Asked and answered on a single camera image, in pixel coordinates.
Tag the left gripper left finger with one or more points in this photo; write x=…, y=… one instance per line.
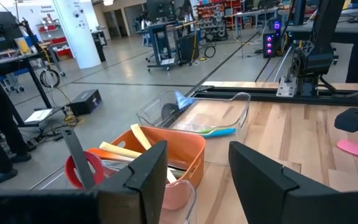
x=73, y=208

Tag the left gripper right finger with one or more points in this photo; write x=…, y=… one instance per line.
x=291, y=205

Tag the pink silicone spatula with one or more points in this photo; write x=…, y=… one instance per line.
x=356, y=149

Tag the red slotted spoon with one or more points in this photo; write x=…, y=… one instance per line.
x=70, y=174

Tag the green silicone spatula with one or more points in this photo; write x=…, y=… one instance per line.
x=204, y=131

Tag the black desk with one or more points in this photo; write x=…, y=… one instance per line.
x=356, y=40

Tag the black box on floor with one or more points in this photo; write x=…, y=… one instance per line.
x=85, y=102

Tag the computer tower purple lights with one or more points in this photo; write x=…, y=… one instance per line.
x=270, y=40

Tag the clear plastic bin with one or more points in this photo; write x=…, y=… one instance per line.
x=216, y=115

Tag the orange plastic bin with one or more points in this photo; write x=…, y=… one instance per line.
x=185, y=149

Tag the red parts shelf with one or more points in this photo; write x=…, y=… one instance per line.
x=216, y=18

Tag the white round pillar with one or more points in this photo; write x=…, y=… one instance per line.
x=79, y=37

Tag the black wheeled workstation cart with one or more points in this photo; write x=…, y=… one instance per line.
x=163, y=43

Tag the black aluminium table frame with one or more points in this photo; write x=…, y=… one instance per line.
x=244, y=93

